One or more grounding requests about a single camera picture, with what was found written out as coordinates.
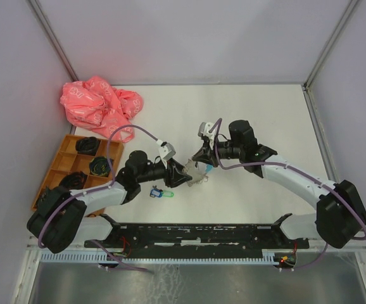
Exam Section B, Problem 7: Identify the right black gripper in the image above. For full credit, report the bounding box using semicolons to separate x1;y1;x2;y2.
192;135;243;168

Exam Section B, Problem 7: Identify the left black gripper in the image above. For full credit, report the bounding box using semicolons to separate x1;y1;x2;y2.
137;158;192;188

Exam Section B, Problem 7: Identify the silver keyring chain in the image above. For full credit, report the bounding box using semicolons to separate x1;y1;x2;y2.
184;160;210;186

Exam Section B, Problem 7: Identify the light blue key tag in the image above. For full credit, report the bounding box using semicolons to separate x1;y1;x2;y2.
205;165;213;174

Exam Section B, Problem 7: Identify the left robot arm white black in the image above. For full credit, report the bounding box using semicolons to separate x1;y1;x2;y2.
26;150;192;253

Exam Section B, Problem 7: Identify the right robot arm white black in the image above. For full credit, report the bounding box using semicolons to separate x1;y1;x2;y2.
192;120;366;248

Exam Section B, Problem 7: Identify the green key tag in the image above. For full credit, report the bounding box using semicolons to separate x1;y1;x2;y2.
162;190;174;198

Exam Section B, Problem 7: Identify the blue key tag on table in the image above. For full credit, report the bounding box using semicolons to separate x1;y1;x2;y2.
149;188;163;198

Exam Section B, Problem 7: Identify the green black bundle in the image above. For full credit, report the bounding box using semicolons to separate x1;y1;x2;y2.
89;156;113;177

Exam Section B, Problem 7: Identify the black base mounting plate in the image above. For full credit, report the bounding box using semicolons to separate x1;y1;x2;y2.
84;223;310;259

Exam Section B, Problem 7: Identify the black bundle top compartment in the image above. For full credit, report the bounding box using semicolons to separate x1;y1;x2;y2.
75;137;100;156

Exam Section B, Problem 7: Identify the black bundle compartment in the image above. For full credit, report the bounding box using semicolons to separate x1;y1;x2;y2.
59;171;87;190
75;137;100;156

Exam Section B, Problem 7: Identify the black bundle middle compartment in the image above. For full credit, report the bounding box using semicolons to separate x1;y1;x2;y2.
59;171;87;190

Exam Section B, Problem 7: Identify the pink plastic bag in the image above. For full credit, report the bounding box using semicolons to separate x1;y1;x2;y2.
60;76;144;143

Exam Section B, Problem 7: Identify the orange wooden compartment tray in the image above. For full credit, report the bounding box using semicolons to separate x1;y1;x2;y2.
31;134;111;212

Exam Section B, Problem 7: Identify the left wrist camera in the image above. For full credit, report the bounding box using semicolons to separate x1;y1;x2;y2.
156;139;176;161

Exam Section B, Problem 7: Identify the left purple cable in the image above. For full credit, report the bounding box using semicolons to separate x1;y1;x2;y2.
37;125;165;274

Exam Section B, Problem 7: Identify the white cable duct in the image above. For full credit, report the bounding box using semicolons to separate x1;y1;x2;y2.
39;248;282;263

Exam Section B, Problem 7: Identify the aluminium frame rail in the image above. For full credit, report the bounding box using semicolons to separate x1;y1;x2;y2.
26;224;366;253

